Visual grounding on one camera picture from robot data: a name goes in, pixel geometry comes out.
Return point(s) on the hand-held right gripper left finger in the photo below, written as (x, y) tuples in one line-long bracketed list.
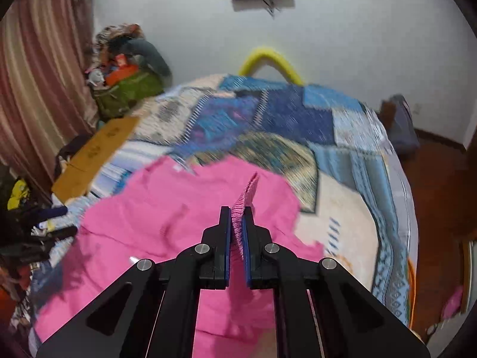
[(226, 248)]

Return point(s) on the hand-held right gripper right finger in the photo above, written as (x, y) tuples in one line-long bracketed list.
[(246, 253)]

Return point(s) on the blue patchwork printed blanket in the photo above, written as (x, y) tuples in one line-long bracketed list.
[(335, 179)]

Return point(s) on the yellow foam tube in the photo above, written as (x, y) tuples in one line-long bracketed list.
[(272, 63)]

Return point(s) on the dark cluttered rack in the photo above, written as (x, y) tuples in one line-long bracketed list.
[(26, 238)]

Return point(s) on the pile of mixed clothes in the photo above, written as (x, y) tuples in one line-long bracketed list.
[(123, 50)]

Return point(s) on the pink striped curtain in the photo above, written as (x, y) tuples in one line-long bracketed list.
[(41, 74)]

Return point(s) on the brown cardboard box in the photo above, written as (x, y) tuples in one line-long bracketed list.
[(95, 153)]

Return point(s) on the yellow black toy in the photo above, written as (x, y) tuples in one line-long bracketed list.
[(18, 194)]

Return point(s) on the green bag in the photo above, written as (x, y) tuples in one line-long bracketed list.
[(125, 91)]

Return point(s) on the pink sweater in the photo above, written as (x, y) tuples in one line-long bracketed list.
[(149, 216)]

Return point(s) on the grey blue bag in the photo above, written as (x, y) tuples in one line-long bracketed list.
[(400, 123)]

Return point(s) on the pink object on floor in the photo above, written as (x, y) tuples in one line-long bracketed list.
[(451, 302)]

